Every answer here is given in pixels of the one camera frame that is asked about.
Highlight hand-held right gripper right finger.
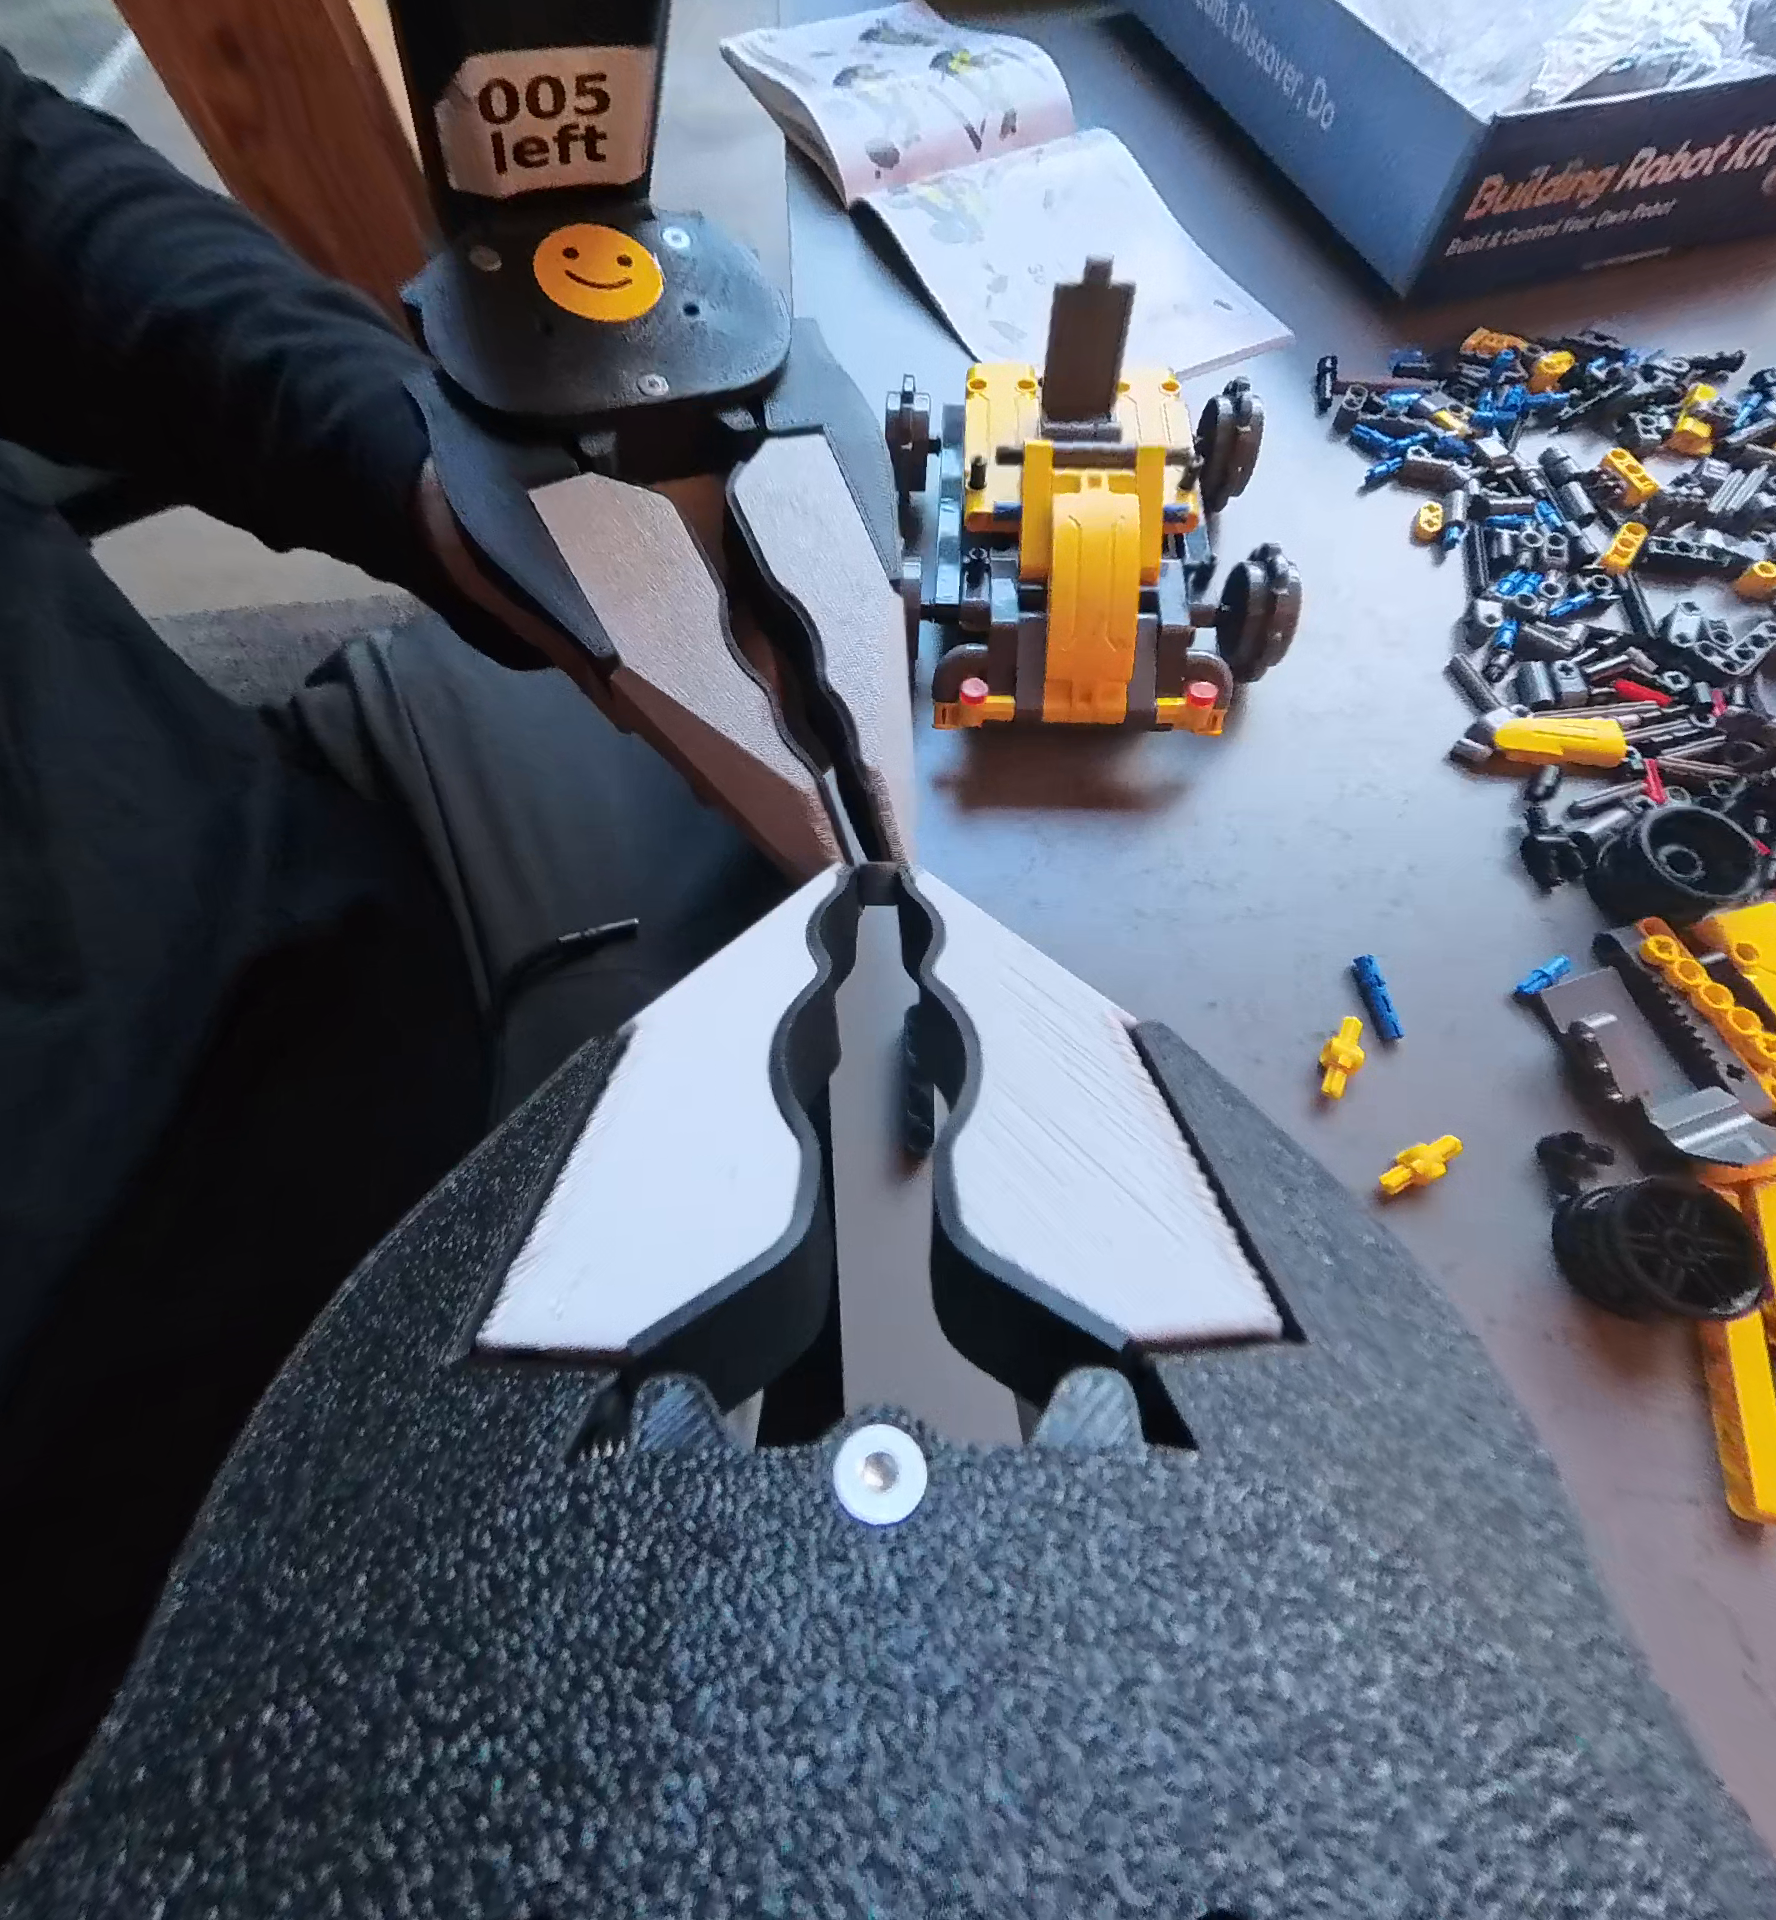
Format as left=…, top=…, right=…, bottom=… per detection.
left=895, top=867, right=1288, bottom=1391

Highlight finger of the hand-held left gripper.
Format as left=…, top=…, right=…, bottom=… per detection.
left=725, top=433, right=920, bottom=867
left=534, top=476, right=862, bottom=883

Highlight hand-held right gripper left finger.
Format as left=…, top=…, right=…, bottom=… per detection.
left=472, top=865, right=865, bottom=1384

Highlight black brick beam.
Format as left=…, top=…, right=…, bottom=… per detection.
left=891, top=1004, right=955, bottom=1158

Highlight person's left forearm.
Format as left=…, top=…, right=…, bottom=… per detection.
left=0, top=0, right=446, bottom=603

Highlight grey desk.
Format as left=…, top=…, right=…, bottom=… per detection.
left=784, top=0, right=1776, bottom=1920

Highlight person's left hand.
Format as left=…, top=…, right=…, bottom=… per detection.
left=421, top=459, right=545, bottom=662

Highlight person's legs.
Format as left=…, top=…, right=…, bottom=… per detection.
left=152, top=600, right=844, bottom=1112

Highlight yellow brick toy vehicle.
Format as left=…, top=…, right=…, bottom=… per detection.
left=887, top=254, right=1302, bottom=738

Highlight open instruction booklet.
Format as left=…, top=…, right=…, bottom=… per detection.
left=720, top=0, right=1293, bottom=381

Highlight person's dark top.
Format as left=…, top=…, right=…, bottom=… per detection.
left=0, top=374, right=529, bottom=1920

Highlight blue cardboard box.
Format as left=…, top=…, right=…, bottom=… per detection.
left=1126, top=0, right=1776, bottom=302

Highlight pile of small brick pieces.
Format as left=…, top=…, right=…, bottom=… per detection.
left=1313, top=323, right=1776, bottom=1636

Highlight frosted plastic bag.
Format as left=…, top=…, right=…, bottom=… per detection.
left=1486, top=0, right=1776, bottom=114

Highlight wooden post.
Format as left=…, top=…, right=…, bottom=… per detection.
left=116, top=0, right=441, bottom=323

